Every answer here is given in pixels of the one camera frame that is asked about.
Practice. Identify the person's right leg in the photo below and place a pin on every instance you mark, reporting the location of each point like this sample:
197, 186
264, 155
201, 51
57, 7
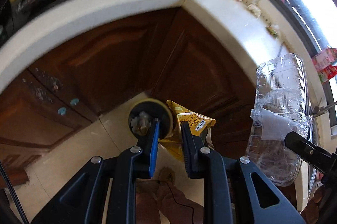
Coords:
179, 205

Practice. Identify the person's right forearm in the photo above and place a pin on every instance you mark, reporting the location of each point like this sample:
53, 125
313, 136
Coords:
313, 203

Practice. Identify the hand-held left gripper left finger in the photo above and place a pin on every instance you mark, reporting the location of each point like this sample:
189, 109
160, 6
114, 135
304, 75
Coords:
154, 148

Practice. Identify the round yellow-rimmed waste bin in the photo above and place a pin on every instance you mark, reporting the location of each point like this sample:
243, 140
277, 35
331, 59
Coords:
156, 109

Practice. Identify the metal rod fixture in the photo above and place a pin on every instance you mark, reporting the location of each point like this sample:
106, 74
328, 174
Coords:
323, 108

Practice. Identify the light blue drawer knob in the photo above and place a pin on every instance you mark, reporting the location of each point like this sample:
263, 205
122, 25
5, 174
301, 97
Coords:
74, 101
62, 110

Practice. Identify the yellow snack wrapper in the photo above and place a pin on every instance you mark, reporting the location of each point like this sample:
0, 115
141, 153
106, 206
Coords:
184, 113

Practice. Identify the person's left leg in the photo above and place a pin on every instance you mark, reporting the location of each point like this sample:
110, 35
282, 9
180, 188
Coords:
147, 203

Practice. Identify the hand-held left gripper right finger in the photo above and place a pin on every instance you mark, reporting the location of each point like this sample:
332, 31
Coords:
188, 150

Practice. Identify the yellow slipper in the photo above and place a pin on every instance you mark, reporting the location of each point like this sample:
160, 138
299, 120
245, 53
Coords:
166, 174

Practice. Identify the crumpled white paper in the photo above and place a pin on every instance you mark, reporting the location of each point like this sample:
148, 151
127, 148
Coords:
139, 122

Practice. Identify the person's leg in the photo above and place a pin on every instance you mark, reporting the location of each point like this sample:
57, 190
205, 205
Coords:
147, 203
179, 205

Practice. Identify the clear plastic food container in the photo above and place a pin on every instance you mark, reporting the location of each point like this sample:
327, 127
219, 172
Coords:
276, 87

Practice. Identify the wooden cabinet door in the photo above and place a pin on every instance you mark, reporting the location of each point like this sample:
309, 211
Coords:
105, 60
205, 76

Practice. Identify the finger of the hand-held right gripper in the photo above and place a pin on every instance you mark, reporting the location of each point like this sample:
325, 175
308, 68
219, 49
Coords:
308, 149

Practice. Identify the pink and red package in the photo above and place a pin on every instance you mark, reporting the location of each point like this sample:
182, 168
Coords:
327, 63

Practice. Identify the kitchen window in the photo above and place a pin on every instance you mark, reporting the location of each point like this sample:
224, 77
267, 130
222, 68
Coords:
308, 8

